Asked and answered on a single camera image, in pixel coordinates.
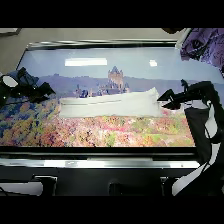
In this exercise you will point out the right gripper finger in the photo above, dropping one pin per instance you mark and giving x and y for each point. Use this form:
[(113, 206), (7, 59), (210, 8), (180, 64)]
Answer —
[(171, 105), (166, 95)]

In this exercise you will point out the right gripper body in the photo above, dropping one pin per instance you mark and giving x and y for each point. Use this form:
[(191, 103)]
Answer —
[(188, 95)]

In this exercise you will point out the white garment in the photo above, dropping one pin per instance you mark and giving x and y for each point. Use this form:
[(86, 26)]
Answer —
[(113, 105)]

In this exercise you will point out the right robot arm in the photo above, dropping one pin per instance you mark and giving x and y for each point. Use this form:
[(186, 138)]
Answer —
[(213, 133)]

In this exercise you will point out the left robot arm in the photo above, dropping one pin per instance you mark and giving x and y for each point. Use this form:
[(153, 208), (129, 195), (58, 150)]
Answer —
[(23, 87)]

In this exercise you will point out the purple patterned garment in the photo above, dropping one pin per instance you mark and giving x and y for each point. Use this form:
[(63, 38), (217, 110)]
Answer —
[(206, 46)]

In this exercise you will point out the silver frame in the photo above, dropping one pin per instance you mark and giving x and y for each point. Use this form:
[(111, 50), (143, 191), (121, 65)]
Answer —
[(100, 164)]

